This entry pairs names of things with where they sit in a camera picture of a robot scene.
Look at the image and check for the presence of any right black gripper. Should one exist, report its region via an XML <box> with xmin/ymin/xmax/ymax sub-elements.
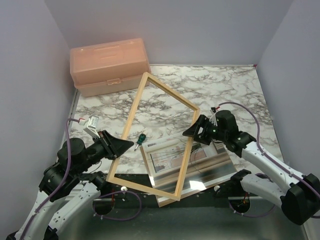
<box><xmin>182</xmin><ymin>114</ymin><xmax>227</xmax><ymax>146</ymax></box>

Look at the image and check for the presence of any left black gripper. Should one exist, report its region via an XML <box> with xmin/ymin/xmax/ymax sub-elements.
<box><xmin>75</xmin><ymin>129</ymin><xmax>135</xmax><ymax>175</ymax></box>

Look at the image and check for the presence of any light wooden picture frame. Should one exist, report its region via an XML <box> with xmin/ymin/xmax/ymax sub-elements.
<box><xmin>106</xmin><ymin>72</ymin><xmax>200</xmax><ymax>201</ymax></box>

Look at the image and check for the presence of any plant photo with backing board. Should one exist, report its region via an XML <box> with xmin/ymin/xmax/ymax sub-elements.
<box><xmin>140</xmin><ymin>133</ymin><xmax>237</xmax><ymax>198</ymax></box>

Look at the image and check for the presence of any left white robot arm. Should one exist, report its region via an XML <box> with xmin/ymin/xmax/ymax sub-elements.
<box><xmin>7</xmin><ymin>130</ymin><xmax>134</xmax><ymax>240</ymax></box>

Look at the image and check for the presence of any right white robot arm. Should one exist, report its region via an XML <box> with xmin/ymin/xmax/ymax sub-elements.
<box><xmin>182</xmin><ymin>110</ymin><xmax>320</xmax><ymax>225</ymax></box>

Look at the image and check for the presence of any pink translucent plastic box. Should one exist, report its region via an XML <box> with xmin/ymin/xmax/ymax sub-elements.
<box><xmin>70</xmin><ymin>38</ymin><xmax>151</xmax><ymax>97</ymax></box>

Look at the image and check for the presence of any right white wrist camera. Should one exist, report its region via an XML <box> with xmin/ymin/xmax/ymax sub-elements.
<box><xmin>209</xmin><ymin>106</ymin><xmax>220</xmax><ymax>126</ymax></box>

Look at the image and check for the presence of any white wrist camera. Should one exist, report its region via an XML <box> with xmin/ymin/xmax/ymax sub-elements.
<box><xmin>209</xmin><ymin>106</ymin><xmax>220</xmax><ymax>126</ymax></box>
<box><xmin>79</xmin><ymin>115</ymin><xmax>99</xmax><ymax>138</ymax></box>

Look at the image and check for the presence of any green handled screwdriver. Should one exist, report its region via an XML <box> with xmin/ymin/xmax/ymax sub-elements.
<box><xmin>134</xmin><ymin>133</ymin><xmax>147</xmax><ymax>151</ymax></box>

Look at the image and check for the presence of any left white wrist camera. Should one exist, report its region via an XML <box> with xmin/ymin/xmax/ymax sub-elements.
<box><xmin>79</xmin><ymin>115</ymin><xmax>99</xmax><ymax>138</ymax></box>

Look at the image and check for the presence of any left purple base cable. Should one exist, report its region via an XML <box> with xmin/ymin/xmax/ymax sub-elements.
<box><xmin>93</xmin><ymin>191</ymin><xmax>143</xmax><ymax>221</ymax></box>

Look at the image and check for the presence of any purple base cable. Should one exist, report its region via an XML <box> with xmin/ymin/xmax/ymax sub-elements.
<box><xmin>227</xmin><ymin>197</ymin><xmax>277</xmax><ymax>218</ymax></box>
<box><xmin>93</xmin><ymin>191</ymin><xmax>143</xmax><ymax>221</ymax></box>

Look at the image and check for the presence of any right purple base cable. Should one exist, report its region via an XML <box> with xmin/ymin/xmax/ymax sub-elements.
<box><xmin>227</xmin><ymin>197</ymin><xmax>277</xmax><ymax>218</ymax></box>

